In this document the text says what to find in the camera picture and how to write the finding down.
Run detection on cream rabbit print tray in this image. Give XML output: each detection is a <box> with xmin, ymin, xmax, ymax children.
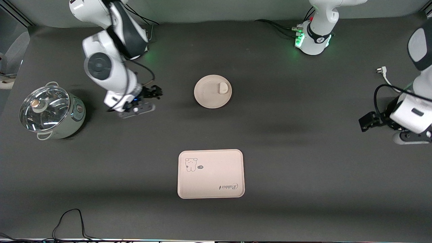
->
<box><xmin>178</xmin><ymin>149</ymin><xmax>245</xmax><ymax>199</ymax></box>

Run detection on steel pot with glass lid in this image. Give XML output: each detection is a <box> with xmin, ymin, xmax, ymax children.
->
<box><xmin>19</xmin><ymin>82</ymin><xmax>86</xmax><ymax>140</ymax></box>

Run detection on glass pot lid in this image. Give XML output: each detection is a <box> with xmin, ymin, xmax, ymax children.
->
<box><xmin>19</xmin><ymin>85</ymin><xmax>70</xmax><ymax>132</ymax></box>

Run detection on black arm gripper cable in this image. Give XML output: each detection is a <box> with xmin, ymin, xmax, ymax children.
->
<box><xmin>128</xmin><ymin>60</ymin><xmax>156</xmax><ymax>85</ymax></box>
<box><xmin>373</xmin><ymin>84</ymin><xmax>432</xmax><ymax>126</ymax></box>

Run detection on black right arm base cables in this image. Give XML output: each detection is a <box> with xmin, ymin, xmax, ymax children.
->
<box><xmin>128</xmin><ymin>4</ymin><xmax>160</xmax><ymax>27</ymax></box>

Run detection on black left arm base cables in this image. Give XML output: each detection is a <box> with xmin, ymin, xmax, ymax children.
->
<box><xmin>255</xmin><ymin>7</ymin><xmax>316</xmax><ymax>39</ymax></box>

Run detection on white power plug cord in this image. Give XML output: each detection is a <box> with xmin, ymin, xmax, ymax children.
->
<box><xmin>376</xmin><ymin>66</ymin><xmax>410</xmax><ymax>93</ymax></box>

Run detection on round cream plate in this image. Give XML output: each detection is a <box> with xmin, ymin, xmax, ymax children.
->
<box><xmin>194</xmin><ymin>75</ymin><xmax>233</xmax><ymax>109</ymax></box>

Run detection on thin black floor cable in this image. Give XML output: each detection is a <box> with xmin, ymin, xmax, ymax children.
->
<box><xmin>52</xmin><ymin>209</ymin><xmax>102</xmax><ymax>242</ymax></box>

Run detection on black left arm gripper cable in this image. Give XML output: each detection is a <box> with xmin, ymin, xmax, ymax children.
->
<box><xmin>373</xmin><ymin>84</ymin><xmax>432</xmax><ymax>126</ymax></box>

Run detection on black arm base cables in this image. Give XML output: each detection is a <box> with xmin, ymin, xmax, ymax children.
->
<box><xmin>255</xmin><ymin>7</ymin><xmax>316</xmax><ymax>39</ymax></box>
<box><xmin>128</xmin><ymin>4</ymin><xmax>160</xmax><ymax>27</ymax></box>

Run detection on black right arm gripper cable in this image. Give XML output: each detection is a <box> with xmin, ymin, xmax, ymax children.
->
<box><xmin>128</xmin><ymin>60</ymin><xmax>156</xmax><ymax>85</ymax></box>

